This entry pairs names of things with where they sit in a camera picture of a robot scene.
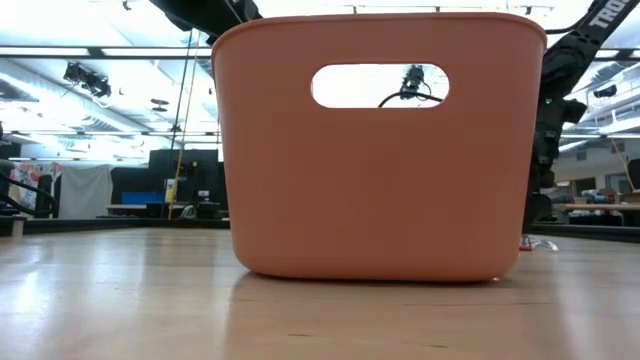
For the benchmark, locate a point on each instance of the dark thin pole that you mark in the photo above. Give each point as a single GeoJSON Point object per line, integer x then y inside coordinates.
{"type": "Point", "coordinates": [177, 105]}

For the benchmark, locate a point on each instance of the colourful printed banner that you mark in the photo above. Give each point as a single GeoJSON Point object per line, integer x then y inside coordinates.
{"type": "Point", "coordinates": [30, 175]}

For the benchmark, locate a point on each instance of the clear packet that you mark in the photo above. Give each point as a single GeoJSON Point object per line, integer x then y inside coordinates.
{"type": "Point", "coordinates": [542, 245]}

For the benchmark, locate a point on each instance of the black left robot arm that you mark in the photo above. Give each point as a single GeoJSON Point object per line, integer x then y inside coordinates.
{"type": "Point", "coordinates": [210, 12]}

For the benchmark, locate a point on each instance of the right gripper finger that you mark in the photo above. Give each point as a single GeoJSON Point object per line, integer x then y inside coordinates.
{"type": "Point", "coordinates": [537, 212]}

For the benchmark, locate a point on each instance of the black chair back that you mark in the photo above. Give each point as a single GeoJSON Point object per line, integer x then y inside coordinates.
{"type": "Point", "coordinates": [635, 174]}

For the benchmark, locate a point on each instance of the orange plastic basket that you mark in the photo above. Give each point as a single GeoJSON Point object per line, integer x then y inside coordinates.
{"type": "Point", "coordinates": [380, 200]}

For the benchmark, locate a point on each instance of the yellow bottle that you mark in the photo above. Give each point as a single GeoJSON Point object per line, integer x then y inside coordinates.
{"type": "Point", "coordinates": [170, 192]}

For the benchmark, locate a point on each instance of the black ceiling-mounted device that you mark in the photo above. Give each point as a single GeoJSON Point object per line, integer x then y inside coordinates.
{"type": "Point", "coordinates": [605, 91]}

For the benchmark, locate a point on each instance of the yellow thin pole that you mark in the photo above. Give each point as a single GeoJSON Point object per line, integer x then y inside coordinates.
{"type": "Point", "coordinates": [181, 150]}

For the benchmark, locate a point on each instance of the white hanging cloth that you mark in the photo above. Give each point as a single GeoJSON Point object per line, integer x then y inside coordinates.
{"type": "Point", "coordinates": [85, 192]}

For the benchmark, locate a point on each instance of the small round ceiling fixture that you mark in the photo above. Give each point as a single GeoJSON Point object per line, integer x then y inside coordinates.
{"type": "Point", "coordinates": [159, 105]}

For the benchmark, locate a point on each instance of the blue box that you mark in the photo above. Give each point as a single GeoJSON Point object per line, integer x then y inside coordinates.
{"type": "Point", "coordinates": [142, 198]}

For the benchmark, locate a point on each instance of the black ceiling equipment cluster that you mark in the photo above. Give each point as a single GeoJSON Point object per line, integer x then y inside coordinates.
{"type": "Point", "coordinates": [90, 80]}

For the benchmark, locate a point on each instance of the black monitor cabinet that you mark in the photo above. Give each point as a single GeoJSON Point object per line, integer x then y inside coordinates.
{"type": "Point", "coordinates": [200, 170]}

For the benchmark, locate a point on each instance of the black overhead camera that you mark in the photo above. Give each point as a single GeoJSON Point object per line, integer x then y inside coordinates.
{"type": "Point", "coordinates": [412, 80]}

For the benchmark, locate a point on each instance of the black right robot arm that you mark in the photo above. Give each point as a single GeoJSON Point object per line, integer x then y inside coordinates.
{"type": "Point", "coordinates": [570, 55]}

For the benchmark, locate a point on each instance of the long wooden workbench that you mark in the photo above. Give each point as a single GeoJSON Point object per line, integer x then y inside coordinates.
{"type": "Point", "coordinates": [595, 206]}

